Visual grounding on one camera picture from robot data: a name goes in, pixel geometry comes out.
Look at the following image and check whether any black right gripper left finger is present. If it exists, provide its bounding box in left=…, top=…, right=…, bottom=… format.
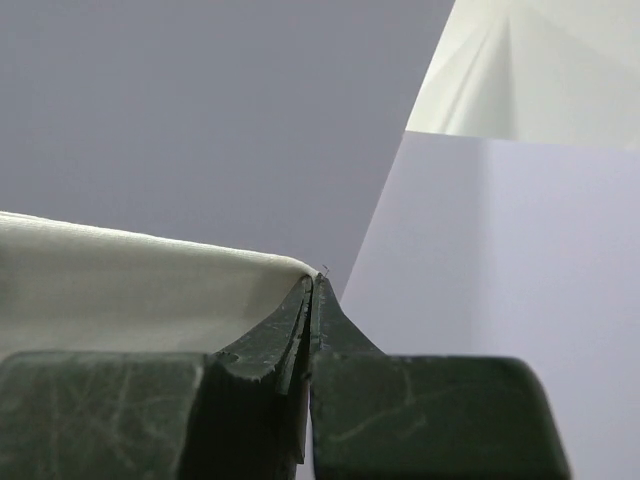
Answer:
left=1, top=277, right=313, bottom=479

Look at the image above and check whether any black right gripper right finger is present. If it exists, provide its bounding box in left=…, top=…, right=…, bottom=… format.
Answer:
left=310, top=276, right=572, bottom=479

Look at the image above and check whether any white t shirt red print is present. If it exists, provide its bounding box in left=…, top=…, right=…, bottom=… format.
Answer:
left=1, top=212, right=315, bottom=356

